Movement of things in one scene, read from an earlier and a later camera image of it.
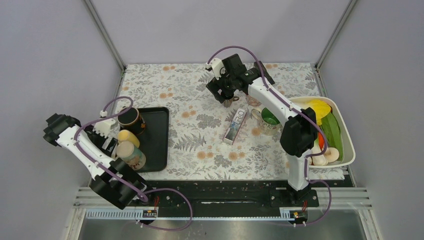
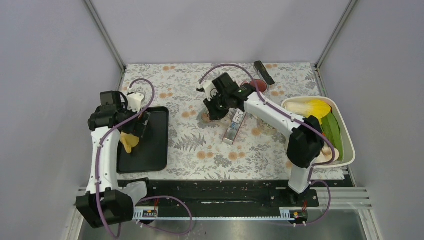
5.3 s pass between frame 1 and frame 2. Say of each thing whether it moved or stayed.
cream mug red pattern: moved
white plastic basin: stayed
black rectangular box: stayed
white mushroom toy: stayed
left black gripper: moved
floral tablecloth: stayed
